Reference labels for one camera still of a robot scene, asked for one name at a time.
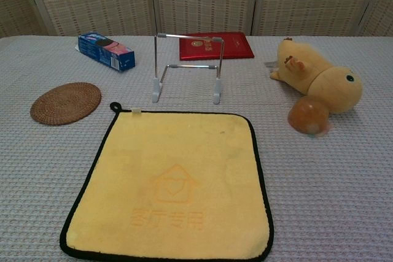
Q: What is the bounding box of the yellow towel with black back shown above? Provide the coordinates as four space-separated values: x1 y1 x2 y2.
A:
59 101 274 262

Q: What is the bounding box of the red certificate book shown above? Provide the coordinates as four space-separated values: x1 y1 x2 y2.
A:
179 31 255 61

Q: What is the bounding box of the yellow plush duck toy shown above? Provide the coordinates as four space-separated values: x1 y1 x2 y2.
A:
264 37 364 115

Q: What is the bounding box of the translucent orange ball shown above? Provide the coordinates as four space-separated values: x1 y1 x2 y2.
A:
287 96 332 137

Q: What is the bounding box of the blue cookie box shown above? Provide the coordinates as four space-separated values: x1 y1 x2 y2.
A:
74 31 136 73

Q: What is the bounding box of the round woven rattan coaster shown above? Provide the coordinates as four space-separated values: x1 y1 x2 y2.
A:
29 82 102 126

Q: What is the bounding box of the light waffle tablecloth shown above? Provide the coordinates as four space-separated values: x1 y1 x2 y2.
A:
0 35 393 262

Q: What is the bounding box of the metal wire stand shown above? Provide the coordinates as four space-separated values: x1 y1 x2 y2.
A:
150 32 224 105

